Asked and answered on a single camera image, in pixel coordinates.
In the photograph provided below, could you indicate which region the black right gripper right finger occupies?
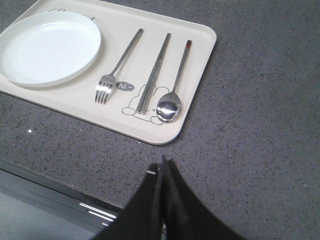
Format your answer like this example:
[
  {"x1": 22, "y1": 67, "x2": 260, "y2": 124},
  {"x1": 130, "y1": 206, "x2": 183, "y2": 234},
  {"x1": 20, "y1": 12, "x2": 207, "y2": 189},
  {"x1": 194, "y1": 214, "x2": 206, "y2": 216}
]
[{"x1": 161, "y1": 157, "x2": 244, "y2": 240}]

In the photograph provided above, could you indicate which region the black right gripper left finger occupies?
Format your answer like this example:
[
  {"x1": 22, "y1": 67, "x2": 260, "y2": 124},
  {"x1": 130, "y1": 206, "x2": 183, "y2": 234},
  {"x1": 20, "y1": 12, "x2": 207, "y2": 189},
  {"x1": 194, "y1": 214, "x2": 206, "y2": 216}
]
[{"x1": 93, "y1": 163, "x2": 162, "y2": 240}]

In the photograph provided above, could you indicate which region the steel spoon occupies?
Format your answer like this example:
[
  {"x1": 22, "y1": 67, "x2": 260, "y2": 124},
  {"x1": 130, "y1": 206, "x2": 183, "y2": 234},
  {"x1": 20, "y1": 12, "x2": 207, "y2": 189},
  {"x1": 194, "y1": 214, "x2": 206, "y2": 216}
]
[{"x1": 156, "y1": 40, "x2": 193, "y2": 124}]

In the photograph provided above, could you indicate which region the steel fork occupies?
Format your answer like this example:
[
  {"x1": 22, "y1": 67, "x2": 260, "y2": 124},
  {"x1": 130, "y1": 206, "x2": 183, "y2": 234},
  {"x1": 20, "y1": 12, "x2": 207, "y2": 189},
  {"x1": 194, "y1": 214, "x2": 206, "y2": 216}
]
[{"x1": 94, "y1": 28, "x2": 144, "y2": 105}]

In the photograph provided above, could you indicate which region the white round plate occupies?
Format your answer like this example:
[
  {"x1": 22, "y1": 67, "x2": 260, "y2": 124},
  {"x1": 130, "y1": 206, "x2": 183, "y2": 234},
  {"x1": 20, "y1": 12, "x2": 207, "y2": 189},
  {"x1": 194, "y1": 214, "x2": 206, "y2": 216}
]
[{"x1": 0, "y1": 11, "x2": 102, "y2": 88}]

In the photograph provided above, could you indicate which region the cream rabbit serving tray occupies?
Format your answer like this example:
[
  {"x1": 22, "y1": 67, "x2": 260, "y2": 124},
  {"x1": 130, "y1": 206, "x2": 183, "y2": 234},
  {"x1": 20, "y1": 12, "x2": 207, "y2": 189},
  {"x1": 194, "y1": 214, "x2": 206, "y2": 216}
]
[{"x1": 0, "y1": 0, "x2": 217, "y2": 145}]

